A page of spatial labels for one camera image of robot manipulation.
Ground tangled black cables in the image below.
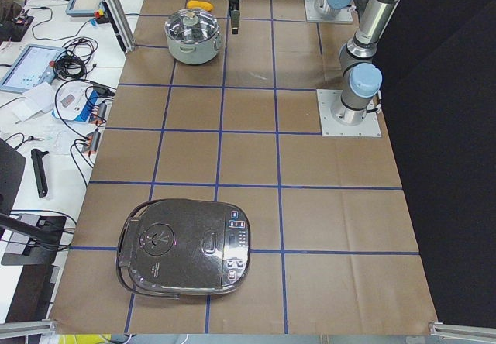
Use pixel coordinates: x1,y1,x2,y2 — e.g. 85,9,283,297
53,37,98,80

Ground blue white box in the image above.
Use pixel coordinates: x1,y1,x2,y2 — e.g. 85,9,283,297
52,81,98,122

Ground black bar tool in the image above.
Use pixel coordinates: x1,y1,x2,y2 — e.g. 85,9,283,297
31,149,49,198

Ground near teach pendant tablet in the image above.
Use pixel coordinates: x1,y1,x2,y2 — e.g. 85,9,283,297
1,44,65,94

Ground glass pot lid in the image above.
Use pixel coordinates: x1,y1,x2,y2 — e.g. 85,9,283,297
164,9,220,44

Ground teach pendant tablet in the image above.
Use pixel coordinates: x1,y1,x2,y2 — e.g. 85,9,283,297
1,44,65,94
66,0,102,17

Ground yellow plastic corn cob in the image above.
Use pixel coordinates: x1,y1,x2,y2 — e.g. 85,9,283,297
186,0,214,12

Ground far teach pendant tablet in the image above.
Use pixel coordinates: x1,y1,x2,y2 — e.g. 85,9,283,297
66,0,102,17

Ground black rice cooker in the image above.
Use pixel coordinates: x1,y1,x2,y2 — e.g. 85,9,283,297
115,198,250,298

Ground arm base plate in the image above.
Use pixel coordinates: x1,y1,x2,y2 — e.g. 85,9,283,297
304,0,353,24
316,89,382,138

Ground aluminium frame post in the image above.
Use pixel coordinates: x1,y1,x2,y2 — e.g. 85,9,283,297
100,0,136,53

